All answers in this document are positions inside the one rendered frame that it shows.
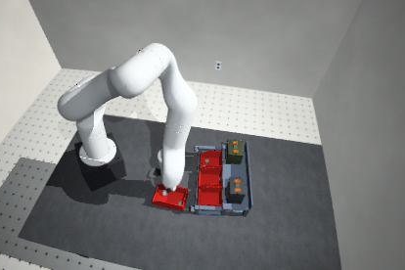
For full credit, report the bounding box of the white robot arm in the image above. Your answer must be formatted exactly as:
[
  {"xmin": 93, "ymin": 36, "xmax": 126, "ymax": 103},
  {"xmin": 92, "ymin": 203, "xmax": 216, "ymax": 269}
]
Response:
[{"xmin": 57, "ymin": 43, "xmax": 198, "ymax": 189}]

